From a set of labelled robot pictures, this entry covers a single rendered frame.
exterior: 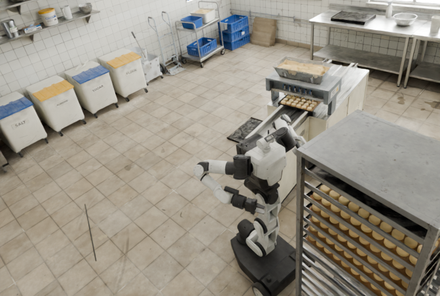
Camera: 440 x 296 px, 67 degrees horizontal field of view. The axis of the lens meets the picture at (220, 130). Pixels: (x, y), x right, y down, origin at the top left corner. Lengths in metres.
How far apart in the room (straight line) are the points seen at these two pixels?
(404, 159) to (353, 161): 0.21
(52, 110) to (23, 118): 0.41
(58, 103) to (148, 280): 3.30
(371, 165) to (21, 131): 5.01
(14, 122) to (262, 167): 4.19
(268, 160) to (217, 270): 1.49
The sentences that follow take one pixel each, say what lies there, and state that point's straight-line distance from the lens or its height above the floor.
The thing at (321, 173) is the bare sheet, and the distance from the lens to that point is 1.73.
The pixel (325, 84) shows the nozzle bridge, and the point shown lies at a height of 1.18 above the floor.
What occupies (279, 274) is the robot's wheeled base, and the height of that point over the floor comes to 0.19.
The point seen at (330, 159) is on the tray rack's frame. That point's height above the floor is 1.82.
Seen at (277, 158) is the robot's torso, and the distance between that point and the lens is 2.27.
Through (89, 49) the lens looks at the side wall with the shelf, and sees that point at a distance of 6.52.
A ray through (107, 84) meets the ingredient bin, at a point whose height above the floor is 0.49.
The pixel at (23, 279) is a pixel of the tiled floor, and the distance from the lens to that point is 4.11.
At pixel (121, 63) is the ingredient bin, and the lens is 6.11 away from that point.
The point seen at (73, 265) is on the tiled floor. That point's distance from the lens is 3.93.
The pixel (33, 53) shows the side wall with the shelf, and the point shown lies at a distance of 6.19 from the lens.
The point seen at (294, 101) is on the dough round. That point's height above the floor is 0.92.
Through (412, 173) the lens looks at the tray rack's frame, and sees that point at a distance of 1.59.
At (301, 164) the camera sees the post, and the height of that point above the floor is 1.74.
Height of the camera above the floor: 2.84
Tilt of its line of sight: 35 degrees down
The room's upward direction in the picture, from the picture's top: 9 degrees counter-clockwise
